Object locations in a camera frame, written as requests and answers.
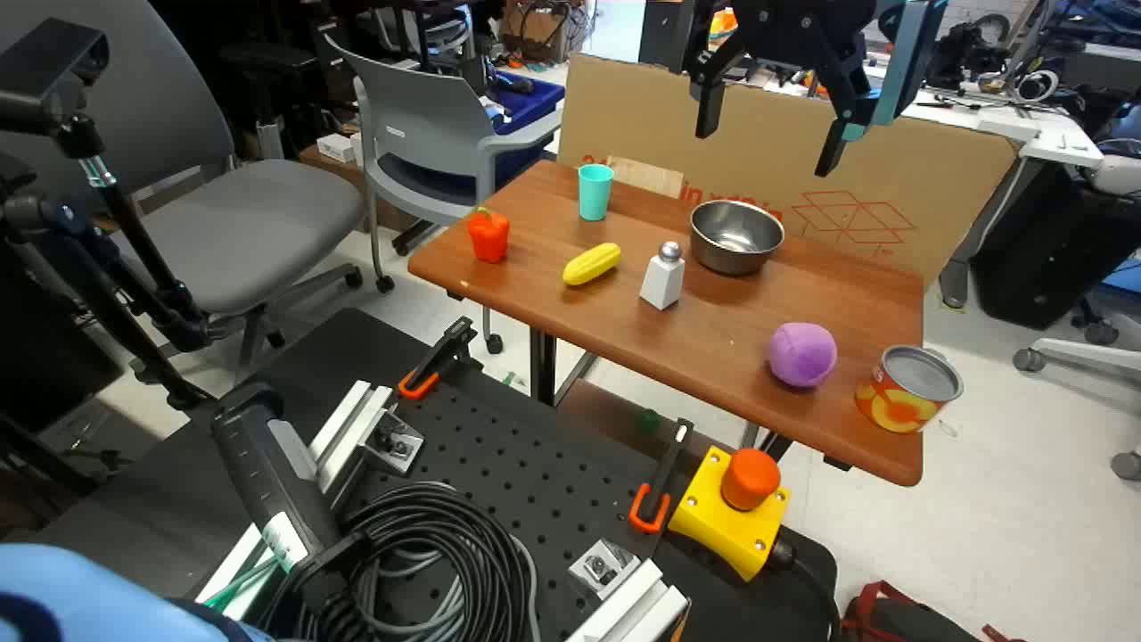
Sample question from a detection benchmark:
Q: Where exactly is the orange red pepper toy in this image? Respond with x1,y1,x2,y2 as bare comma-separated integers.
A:
462,207,512,269

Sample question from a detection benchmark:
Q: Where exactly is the metal bowl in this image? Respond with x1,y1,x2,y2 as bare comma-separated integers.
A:
686,198,789,281

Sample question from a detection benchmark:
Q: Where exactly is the grey chair base with wheels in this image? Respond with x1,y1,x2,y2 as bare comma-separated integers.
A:
1010,333,1141,486

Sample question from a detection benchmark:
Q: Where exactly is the small cardboard piece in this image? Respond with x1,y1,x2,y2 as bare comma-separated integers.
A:
606,153,693,203

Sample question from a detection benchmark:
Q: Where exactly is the aluminium extrusion rail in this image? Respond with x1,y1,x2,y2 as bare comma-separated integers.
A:
191,379,400,613
558,555,695,642

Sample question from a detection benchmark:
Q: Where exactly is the brown bag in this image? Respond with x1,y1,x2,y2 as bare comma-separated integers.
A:
494,0,596,65

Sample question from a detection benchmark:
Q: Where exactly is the teal plastic cup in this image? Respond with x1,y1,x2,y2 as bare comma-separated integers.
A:
574,161,620,225

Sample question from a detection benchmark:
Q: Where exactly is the yellow oblong toy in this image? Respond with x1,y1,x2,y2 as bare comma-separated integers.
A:
558,239,626,293

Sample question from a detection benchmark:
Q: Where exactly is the blue cloth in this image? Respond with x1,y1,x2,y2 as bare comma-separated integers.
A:
0,539,279,642

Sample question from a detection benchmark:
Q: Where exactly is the red black bag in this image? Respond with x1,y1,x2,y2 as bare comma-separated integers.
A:
834,578,1011,642

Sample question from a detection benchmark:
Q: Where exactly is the black orange clamp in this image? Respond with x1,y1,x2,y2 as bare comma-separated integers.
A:
625,418,699,543
397,316,480,407

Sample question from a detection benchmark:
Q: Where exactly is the orange background bowl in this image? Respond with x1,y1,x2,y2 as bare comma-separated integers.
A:
708,4,740,53

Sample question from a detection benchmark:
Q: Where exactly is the grey upholstered office chair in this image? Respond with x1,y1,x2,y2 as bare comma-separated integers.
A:
0,0,366,368

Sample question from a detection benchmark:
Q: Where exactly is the blue storage bin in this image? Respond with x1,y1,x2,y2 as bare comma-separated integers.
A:
476,68,569,135

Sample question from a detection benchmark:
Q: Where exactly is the coiled black cable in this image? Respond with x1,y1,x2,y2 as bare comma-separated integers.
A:
290,480,544,642

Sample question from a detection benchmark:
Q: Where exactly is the black power strip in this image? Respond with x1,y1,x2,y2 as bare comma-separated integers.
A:
208,398,349,578

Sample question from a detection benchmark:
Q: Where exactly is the white background desk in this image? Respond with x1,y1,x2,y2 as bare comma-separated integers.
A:
897,83,1107,170

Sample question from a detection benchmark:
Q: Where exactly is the purple ball toy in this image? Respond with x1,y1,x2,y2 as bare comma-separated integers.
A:
762,318,842,392

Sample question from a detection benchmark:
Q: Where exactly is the black camera on tripod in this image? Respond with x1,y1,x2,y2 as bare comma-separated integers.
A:
0,16,222,414

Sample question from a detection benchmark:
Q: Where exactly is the brown wooden table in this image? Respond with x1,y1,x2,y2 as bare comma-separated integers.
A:
405,157,930,488

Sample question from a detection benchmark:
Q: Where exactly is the yellow emergency stop box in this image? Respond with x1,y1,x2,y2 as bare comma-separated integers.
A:
664,445,795,585

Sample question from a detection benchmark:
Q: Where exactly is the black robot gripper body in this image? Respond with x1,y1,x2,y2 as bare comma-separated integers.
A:
725,0,885,78

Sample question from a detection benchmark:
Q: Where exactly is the white salt shaker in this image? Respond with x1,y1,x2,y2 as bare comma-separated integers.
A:
633,239,688,316

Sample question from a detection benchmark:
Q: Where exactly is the grey plastic chair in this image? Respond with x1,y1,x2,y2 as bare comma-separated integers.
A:
321,29,563,295

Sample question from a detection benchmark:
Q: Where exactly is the black perforated base board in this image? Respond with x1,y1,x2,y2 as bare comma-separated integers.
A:
176,352,842,642

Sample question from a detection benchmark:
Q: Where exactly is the large brown cardboard sheet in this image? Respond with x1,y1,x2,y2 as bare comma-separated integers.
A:
555,49,1027,288

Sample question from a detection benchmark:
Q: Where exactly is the tin can with fruit label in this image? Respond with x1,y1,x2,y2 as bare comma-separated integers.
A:
853,342,965,439

